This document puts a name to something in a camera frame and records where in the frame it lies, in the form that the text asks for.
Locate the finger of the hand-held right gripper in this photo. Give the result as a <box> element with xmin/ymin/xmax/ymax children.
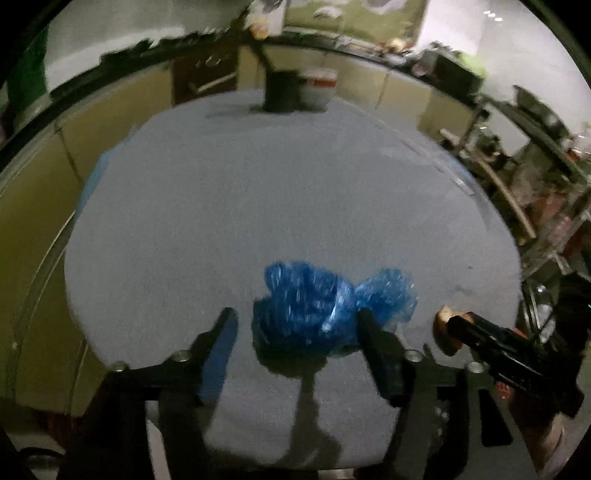
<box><xmin>445</xmin><ymin>311</ymin><xmax>532</xmax><ymax>370</ymax></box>

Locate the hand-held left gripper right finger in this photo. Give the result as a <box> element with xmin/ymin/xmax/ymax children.
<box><xmin>358</xmin><ymin>308</ymin><xmax>539</xmax><ymax>480</ymax></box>

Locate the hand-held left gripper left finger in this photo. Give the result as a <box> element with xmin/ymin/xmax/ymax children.
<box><xmin>58</xmin><ymin>307</ymin><xmax>240</xmax><ymax>480</ymax></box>

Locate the small brown wrapper piece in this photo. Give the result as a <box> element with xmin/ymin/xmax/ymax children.
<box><xmin>433</xmin><ymin>305</ymin><xmax>465</xmax><ymax>356</ymax></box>

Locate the blue plastic bag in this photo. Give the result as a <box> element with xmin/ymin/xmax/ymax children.
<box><xmin>253</xmin><ymin>261</ymin><xmax>358</xmax><ymax>356</ymax></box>
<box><xmin>355</xmin><ymin>268</ymin><xmax>419</xmax><ymax>330</ymax></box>

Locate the wooden stick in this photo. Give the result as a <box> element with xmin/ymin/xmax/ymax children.
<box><xmin>480</xmin><ymin>157</ymin><xmax>536</xmax><ymax>241</ymax></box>

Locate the metal shelf rack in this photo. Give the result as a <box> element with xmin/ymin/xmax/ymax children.
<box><xmin>438</xmin><ymin>83</ymin><xmax>591</xmax><ymax>287</ymax></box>

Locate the white bucket with red label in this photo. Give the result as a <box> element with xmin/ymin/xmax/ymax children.
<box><xmin>298</xmin><ymin>68</ymin><xmax>338</xmax><ymax>112</ymax></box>

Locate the brown cabinet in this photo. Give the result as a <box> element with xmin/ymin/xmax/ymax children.
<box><xmin>173</xmin><ymin>46</ymin><xmax>238</xmax><ymax>107</ymax></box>

